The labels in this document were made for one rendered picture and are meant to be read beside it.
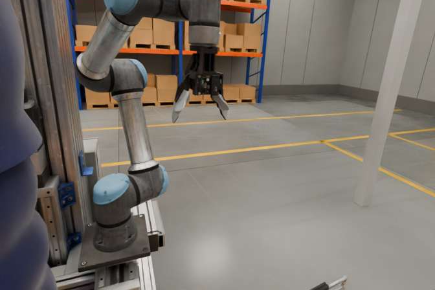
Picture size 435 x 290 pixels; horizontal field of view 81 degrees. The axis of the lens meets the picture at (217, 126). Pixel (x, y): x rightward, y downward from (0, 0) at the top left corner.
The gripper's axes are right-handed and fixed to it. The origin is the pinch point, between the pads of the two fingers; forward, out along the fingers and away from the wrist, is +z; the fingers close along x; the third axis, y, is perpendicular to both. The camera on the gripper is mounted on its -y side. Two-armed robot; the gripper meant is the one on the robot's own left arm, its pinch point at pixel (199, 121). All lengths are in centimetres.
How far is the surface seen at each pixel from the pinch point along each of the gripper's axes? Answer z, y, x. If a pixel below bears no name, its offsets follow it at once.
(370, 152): 85, -118, 236
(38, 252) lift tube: 5.0, 34.2, -30.6
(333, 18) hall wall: -150, -808, 798
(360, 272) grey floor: 152, -44, 155
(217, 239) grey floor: 152, -115, 55
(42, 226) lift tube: 4.1, 30.4, -30.9
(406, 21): -51, -114, 235
